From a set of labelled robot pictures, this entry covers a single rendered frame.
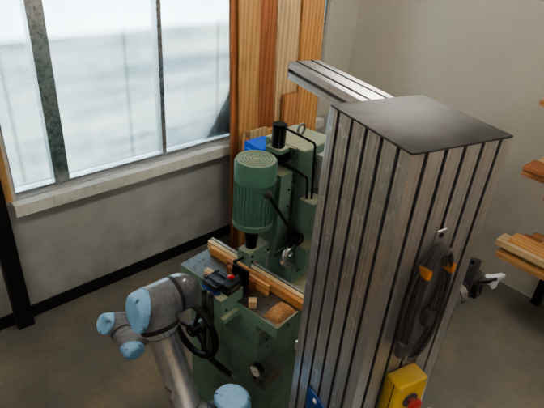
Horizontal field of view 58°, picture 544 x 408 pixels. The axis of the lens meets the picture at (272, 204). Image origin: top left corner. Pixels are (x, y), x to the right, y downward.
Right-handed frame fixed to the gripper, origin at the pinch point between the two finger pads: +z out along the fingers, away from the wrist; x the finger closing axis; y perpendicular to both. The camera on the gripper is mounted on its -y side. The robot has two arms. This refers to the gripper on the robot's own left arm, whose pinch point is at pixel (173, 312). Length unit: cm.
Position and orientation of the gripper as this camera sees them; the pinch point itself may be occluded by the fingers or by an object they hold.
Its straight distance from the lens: 210.6
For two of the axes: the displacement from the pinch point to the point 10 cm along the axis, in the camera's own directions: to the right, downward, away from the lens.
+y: -3.8, 9.2, 1.0
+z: 5.3, 1.3, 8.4
